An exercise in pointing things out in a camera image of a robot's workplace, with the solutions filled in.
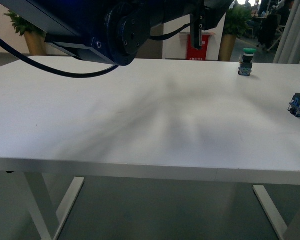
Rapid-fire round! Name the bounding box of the grey curtain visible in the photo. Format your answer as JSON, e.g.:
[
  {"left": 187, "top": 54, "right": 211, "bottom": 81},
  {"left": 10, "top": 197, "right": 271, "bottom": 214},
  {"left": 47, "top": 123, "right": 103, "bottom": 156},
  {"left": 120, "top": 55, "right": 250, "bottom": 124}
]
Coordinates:
[{"left": 273, "top": 0, "right": 300, "bottom": 65}]

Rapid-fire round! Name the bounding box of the black office chair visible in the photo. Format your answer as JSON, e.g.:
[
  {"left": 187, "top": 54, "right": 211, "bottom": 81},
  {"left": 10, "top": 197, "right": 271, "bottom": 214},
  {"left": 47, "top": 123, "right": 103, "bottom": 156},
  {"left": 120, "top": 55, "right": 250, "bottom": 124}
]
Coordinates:
[{"left": 257, "top": 14, "right": 285, "bottom": 52}]

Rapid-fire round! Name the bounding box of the left potted plant gold pot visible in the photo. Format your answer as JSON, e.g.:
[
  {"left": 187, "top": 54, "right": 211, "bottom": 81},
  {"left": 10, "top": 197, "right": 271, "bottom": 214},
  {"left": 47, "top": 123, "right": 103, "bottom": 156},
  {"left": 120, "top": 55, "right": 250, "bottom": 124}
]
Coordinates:
[{"left": 4, "top": 10, "right": 47, "bottom": 56}]

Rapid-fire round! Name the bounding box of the red fire extinguisher cabinet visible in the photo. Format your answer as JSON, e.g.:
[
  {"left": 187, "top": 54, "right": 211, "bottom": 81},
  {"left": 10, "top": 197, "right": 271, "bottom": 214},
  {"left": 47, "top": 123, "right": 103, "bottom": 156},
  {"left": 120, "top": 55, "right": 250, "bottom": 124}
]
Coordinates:
[{"left": 179, "top": 31, "right": 217, "bottom": 61}]

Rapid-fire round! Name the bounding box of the white table leg frame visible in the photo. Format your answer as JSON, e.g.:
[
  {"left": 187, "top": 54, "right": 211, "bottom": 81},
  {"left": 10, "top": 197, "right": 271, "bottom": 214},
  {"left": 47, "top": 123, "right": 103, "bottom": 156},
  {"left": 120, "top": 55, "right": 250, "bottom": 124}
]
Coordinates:
[{"left": 4, "top": 171, "right": 300, "bottom": 240}]

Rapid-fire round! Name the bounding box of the green mushroom push button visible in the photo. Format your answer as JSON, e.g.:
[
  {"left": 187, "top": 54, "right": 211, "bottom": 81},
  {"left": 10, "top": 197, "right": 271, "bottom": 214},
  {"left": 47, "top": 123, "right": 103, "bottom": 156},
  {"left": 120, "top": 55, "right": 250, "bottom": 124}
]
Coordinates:
[{"left": 238, "top": 48, "right": 257, "bottom": 76}]

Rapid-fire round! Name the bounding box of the potted plant gold pot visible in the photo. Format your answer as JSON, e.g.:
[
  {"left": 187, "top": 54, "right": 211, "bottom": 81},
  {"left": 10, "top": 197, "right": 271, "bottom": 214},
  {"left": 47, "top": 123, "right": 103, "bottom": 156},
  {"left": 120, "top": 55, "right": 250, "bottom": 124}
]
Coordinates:
[
  {"left": 218, "top": 5, "right": 253, "bottom": 62},
  {"left": 4, "top": 10, "right": 47, "bottom": 56}
]

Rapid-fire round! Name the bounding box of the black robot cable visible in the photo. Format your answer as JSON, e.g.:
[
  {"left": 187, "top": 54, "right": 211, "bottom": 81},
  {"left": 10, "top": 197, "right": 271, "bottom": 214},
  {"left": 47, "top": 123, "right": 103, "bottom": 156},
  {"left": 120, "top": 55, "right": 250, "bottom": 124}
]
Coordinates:
[{"left": 0, "top": 22, "right": 192, "bottom": 79}]

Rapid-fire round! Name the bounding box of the right potted plant gold pot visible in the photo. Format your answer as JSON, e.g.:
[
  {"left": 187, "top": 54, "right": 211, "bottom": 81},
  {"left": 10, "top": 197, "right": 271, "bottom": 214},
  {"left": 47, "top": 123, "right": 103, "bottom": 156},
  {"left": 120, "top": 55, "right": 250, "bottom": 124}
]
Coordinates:
[{"left": 218, "top": 5, "right": 253, "bottom": 62}]

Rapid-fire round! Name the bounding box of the black hanging gripper finger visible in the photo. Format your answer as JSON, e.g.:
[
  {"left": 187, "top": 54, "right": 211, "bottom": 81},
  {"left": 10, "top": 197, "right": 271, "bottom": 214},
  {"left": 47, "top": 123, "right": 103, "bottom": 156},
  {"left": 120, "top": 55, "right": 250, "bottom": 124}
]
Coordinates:
[{"left": 190, "top": 0, "right": 205, "bottom": 50}]

